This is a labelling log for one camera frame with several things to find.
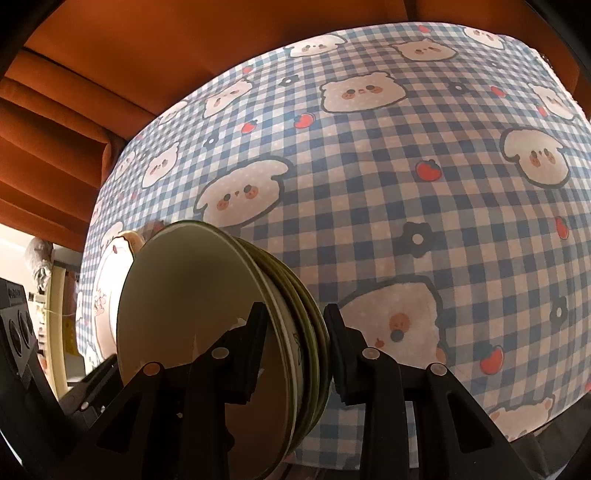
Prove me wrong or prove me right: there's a grey fuzzy object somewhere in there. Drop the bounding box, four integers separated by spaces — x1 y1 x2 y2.
25 236 54 292

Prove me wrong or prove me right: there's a cream wooden frame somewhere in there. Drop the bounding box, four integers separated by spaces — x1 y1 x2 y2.
46 261 86 400

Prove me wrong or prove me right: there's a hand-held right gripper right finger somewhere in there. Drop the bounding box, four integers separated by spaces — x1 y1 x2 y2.
322 304 505 480

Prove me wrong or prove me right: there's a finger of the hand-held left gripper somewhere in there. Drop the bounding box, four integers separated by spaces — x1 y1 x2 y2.
62 354 118 398
69 369 122 421

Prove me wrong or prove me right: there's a small red-rimmed white plate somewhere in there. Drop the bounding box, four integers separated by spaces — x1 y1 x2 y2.
91 228 146 370

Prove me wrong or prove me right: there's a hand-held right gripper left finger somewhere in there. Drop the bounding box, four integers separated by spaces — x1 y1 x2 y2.
81 302 270 480

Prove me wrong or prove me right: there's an orange curtain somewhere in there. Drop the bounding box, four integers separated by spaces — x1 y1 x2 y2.
0 0 591 252

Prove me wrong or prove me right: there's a blue checked printed tablecloth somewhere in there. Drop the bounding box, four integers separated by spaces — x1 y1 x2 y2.
74 21 591 472

